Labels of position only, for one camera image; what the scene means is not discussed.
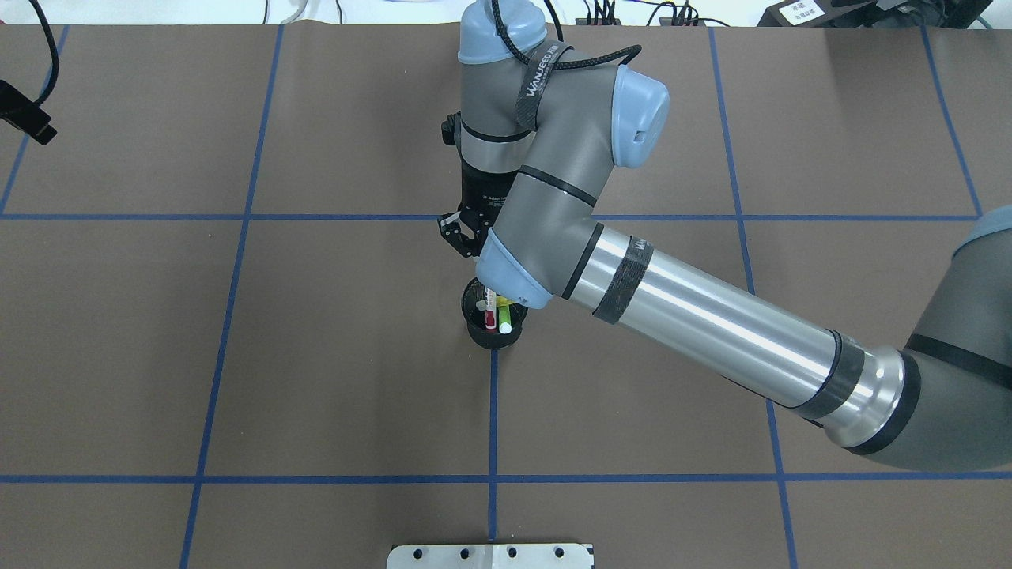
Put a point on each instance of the black mesh pen cup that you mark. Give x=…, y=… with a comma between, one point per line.
x=472, y=305

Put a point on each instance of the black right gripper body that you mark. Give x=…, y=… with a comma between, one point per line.
x=479, y=186

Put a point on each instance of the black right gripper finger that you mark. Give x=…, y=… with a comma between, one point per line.
x=464, y=232

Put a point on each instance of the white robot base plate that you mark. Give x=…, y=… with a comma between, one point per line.
x=548, y=555

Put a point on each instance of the green highlighter pen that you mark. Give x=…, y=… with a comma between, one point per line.
x=504, y=324

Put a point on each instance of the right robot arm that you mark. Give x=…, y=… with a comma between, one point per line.
x=545, y=140

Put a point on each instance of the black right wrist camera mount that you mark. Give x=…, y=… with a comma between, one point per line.
x=450, y=130

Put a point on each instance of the red white marker pen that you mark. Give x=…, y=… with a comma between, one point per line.
x=490, y=311

